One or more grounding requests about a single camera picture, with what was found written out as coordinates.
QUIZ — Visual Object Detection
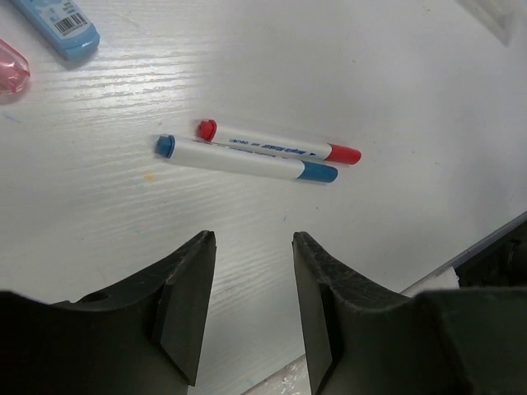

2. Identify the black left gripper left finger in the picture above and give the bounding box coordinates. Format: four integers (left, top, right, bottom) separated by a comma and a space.
1, 231, 216, 394

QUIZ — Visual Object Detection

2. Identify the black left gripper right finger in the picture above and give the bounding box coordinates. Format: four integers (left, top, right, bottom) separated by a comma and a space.
292, 232, 526, 394

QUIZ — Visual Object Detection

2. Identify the blue whiteboard marker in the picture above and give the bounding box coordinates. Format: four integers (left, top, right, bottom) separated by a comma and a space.
154, 135, 338, 184

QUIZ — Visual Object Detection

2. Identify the blue highlighter pen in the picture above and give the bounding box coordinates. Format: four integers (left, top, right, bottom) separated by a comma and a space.
11, 0, 100, 61

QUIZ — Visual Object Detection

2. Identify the pink highlighter pen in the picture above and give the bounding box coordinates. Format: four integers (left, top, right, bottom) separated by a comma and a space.
0, 40, 30, 95

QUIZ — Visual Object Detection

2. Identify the white compartment organizer tray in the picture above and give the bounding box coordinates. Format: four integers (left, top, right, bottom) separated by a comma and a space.
456, 0, 526, 47

